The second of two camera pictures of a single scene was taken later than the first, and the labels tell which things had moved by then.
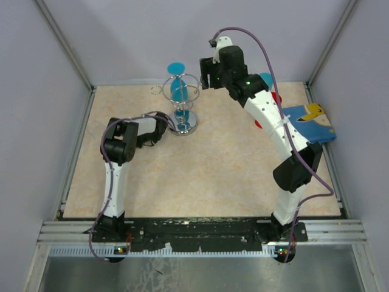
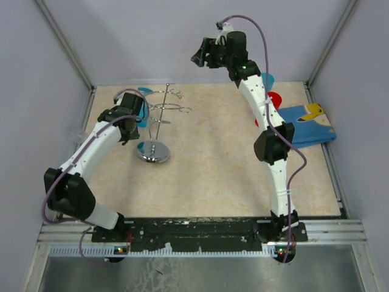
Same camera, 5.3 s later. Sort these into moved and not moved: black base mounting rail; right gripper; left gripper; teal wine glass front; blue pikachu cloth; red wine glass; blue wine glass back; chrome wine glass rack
Moved: left gripper; blue wine glass back; chrome wine glass rack; right gripper
Not moved: teal wine glass front; black base mounting rail; red wine glass; blue pikachu cloth
